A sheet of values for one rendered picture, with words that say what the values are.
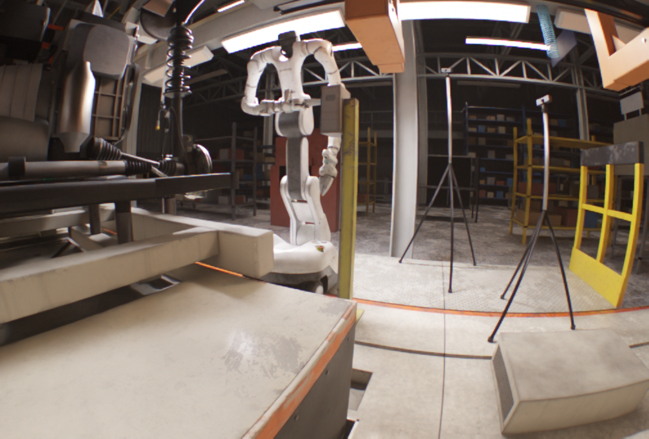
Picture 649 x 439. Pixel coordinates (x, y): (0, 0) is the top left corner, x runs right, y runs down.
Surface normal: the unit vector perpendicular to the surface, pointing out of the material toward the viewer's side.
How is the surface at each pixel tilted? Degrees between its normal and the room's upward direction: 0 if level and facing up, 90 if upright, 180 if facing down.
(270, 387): 0
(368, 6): 90
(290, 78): 115
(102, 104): 90
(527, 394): 0
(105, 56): 90
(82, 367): 0
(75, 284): 90
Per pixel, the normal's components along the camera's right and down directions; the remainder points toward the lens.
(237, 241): -0.38, 0.07
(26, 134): 0.89, -0.24
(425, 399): 0.02, -1.00
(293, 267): 0.15, 0.10
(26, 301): 0.92, 0.05
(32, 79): 0.80, 0.07
